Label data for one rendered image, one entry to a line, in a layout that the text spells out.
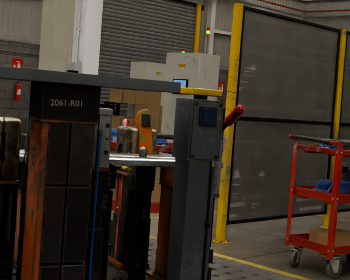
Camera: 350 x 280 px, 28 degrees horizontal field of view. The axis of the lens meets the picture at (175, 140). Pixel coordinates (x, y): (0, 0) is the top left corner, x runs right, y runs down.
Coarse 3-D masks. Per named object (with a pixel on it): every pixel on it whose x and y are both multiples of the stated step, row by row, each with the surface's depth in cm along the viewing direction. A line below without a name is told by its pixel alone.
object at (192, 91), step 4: (184, 88) 129; (188, 88) 127; (192, 88) 126; (196, 88) 126; (200, 88) 126; (184, 92) 129; (188, 92) 127; (192, 92) 126; (196, 92) 126; (200, 92) 126; (204, 92) 126; (208, 92) 127; (212, 92) 127; (216, 92) 127; (220, 92) 128; (196, 96) 128; (200, 96) 128; (204, 96) 128; (216, 96) 128; (220, 96) 128
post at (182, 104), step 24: (192, 120) 125; (216, 120) 127; (192, 144) 126; (216, 144) 128; (192, 168) 127; (192, 192) 127; (192, 216) 127; (192, 240) 128; (168, 264) 132; (192, 264) 128
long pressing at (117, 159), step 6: (114, 156) 160; (120, 156) 161; (126, 156) 162; (132, 156) 162; (150, 156) 165; (156, 156) 166; (162, 156) 168; (168, 156) 169; (114, 162) 149; (120, 162) 149; (126, 162) 150; (132, 162) 151; (138, 162) 151; (144, 162) 152; (150, 162) 152; (156, 162) 153; (162, 162) 154; (168, 162) 154; (174, 162) 155
